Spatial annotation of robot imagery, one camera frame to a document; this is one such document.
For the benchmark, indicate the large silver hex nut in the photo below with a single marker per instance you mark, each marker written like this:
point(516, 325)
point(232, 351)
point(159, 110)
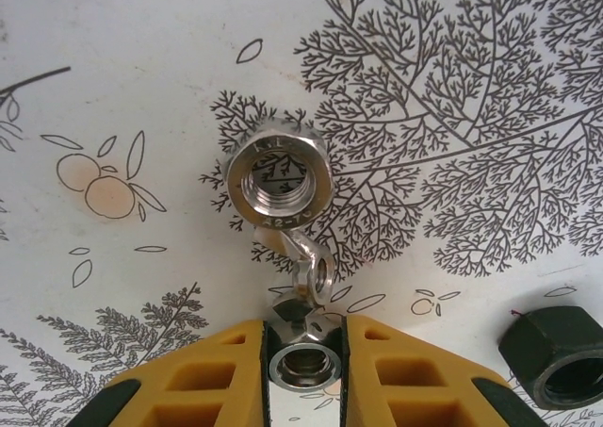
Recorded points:
point(242, 201)

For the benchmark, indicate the floral print table mat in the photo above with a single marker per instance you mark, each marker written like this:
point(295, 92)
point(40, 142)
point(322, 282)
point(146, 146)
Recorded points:
point(141, 69)

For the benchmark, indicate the silver wing nut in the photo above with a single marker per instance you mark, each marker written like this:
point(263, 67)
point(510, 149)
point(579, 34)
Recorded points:
point(306, 252)

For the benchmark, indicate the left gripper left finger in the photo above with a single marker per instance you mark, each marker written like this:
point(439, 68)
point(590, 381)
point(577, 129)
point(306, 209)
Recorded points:
point(245, 351)

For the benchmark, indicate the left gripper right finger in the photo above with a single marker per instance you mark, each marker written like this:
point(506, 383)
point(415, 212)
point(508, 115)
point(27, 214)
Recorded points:
point(358, 366)

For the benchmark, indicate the silver lock nut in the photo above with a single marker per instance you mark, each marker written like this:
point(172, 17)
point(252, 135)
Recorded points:
point(304, 351)

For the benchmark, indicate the black hex nut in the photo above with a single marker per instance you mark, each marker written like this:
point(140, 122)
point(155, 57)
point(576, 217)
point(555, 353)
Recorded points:
point(523, 347)

